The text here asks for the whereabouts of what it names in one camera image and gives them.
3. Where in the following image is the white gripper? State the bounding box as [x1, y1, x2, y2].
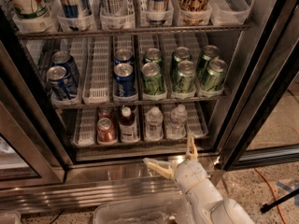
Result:
[143, 133, 207, 193]

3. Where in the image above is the clear water bottle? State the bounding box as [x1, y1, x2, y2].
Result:
[146, 106, 164, 141]
[167, 105, 188, 140]

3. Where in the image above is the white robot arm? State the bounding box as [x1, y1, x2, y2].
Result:
[143, 134, 255, 224]

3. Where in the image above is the dark juice bottle white label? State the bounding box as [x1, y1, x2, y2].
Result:
[119, 106, 138, 143]

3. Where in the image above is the empty white shelf tray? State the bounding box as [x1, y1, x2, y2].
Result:
[82, 37, 111, 105]

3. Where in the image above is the stainless steel fridge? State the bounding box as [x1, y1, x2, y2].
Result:
[0, 0, 298, 213]

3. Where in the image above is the clear plastic bin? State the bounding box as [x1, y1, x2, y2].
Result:
[93, 193, 195, 224]

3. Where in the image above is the red soda can front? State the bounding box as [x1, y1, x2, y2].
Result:
[97, 118, 117, 144]

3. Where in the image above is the red soda can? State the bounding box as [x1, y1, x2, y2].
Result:
[98, 106, 114, 119]
[97, 118, 117, 144]

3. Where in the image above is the green soda can middle front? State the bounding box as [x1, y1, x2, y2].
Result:
[172, 60, 196, 93]

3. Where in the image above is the green soda can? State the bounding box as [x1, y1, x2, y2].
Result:
[141, 63, 165, 95]
[170, 47, 192, 75]
[143, 48, 163, 65]
[197, 45, 220, 79]
[172, 60, 196, 93]
[201, 59, 228, 91]

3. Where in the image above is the red soda can back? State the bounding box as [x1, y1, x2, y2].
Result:
[98, 106, 114, 119]

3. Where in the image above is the green soda can right front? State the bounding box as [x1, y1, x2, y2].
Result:
[201, 59, 228, 91]

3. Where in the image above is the black stand leg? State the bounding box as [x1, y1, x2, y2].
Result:
[261, 189, 299, 214]

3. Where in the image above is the empty white bottom tray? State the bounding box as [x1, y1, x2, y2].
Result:
[73, 107, 96, 148]

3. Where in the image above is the blue pepsi can front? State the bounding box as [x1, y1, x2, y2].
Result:
[113, 63, 135, 97]

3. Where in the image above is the blue pepsi can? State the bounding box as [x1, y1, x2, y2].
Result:
[113, 63, 135, 97]
[114, 49, 135, 65]

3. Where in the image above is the green soda can middle back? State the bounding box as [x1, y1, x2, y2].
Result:
[170, 47, 192, 75]

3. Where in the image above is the green soda can right back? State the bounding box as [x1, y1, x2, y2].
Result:
[197, 45, 220, 79]

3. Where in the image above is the blue pepsi can back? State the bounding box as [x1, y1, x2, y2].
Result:
[114, 49, 135, 65]

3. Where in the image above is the blue soda can far-left front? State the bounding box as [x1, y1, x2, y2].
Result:
[46, 65, 78, 101]

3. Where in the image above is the blue soda can far-left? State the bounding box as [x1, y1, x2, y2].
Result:
[52, 51, 79, 85]
[46, 65, 78, 101]

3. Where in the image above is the blue red bull can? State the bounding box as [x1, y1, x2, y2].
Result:
[147, 0, 169, 25]

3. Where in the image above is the blue soda can far-left back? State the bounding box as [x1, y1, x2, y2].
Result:
[52, 51, 79, 85]

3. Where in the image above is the brown tan tall can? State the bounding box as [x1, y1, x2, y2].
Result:
[177, 0, 209, 24]

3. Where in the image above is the empty clear top tray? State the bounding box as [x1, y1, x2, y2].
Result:
[209, 0, 249, 25]

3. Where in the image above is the small clear container corner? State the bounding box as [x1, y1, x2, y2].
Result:
[0, 212, 21, 224]

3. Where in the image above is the blue silver tall can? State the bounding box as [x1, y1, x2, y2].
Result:
[60, 0, 92, 18]

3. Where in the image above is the white green tall can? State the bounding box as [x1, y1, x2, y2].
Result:
[9, 0, 49, 20]

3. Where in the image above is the orange cable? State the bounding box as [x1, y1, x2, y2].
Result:
[253, 167, 288, 224]

